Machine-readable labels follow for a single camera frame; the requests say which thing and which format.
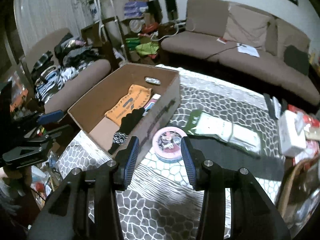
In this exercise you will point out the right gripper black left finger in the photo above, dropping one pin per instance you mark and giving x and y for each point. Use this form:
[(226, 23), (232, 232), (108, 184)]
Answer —
[(126, 161)]

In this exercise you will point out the green white plastic bag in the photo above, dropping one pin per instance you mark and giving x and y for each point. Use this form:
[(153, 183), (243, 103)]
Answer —
[(203, 124)]

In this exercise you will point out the black patterned sock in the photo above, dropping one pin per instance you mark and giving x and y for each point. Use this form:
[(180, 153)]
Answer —
[(128, 123)]

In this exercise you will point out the round pink tin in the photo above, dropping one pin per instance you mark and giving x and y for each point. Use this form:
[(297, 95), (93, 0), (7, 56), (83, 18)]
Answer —
[(167, 144)]

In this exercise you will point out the patterned table cloth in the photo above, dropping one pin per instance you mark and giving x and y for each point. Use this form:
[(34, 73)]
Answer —
[(204, 148)]

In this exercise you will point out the white garment steamer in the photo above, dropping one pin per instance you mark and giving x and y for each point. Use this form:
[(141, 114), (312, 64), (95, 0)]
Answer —
[(109, 26)]

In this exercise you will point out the pile of clothes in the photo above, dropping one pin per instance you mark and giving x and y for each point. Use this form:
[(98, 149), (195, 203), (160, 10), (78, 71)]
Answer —
[(56, 59)]

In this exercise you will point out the brown cardboard box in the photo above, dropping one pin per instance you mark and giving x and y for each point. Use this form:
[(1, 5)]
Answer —
[(98, 113)]

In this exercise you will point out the orange patterned sock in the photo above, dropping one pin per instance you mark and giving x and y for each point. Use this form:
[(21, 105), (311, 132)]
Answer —
[(137, 97)]

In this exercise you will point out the green cloth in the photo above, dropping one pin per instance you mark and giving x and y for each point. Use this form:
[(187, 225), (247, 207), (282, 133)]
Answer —
[(145, 49)]

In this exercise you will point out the brown sofa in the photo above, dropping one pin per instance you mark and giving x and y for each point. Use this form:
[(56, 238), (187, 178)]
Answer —
[(208, 45)]

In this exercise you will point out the black remote control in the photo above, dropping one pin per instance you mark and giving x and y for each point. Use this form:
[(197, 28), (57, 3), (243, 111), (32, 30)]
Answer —
[(273, 106)]

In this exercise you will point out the white tissue box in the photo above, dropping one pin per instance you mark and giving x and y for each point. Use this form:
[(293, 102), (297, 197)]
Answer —
[(291, 143)]

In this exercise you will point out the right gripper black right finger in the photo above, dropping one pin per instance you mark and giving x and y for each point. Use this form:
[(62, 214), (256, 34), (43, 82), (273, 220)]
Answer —
[(198, 168)]

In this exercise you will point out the colourful plastic packet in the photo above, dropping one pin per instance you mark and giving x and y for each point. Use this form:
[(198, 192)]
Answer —
[(151, 103)]

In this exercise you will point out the black cushion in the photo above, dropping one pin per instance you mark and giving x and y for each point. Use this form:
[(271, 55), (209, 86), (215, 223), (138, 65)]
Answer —
[(297, 59)]

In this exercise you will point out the wicker basket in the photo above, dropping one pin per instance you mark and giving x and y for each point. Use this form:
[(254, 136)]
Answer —
[(299, 183)]

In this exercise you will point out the white paper on sofa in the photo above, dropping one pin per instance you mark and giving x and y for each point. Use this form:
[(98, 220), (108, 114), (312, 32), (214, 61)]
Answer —
[(246, 49)]

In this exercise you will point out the brown armchair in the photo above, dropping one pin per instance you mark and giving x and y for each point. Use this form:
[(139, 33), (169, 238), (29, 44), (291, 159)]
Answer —
[(77, 87)]

